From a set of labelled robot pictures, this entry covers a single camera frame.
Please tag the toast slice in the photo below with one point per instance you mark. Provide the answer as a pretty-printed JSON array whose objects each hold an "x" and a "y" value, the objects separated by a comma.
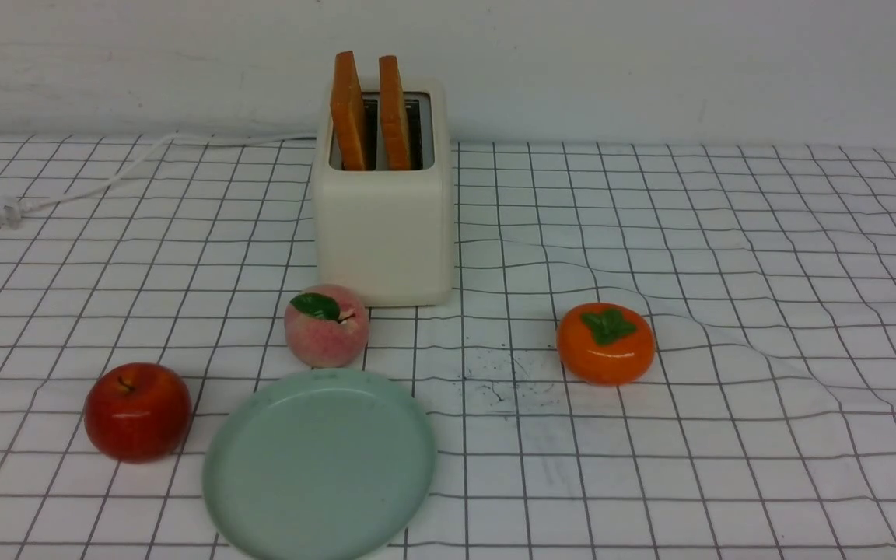
[
  {"x": 347, "y": 113},
  {"x": 392, "y": 115}
]

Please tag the cream white toaster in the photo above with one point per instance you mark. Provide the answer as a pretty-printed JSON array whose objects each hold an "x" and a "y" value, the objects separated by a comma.
[{"x": 389, "y": 236}]

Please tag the pink peach with leaf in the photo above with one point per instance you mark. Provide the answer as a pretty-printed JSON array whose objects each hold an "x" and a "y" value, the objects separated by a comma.
[{"x": 326, "y": 325}]

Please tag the orange persimmon with green leaf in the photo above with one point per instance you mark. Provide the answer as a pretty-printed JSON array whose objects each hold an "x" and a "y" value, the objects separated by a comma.
[{"x": 605, "y": 344}]

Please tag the light green plate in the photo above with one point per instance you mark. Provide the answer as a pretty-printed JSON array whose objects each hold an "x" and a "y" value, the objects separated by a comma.
[{"x": 325, "y": 464}]

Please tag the red apple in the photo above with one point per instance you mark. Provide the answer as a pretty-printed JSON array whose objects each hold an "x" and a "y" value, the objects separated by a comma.
[{"x": 137, "y": 412}]

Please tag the white grid tablecloth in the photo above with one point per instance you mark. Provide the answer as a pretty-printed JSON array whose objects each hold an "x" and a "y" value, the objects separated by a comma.
[{"x": 764, "y": 429}]

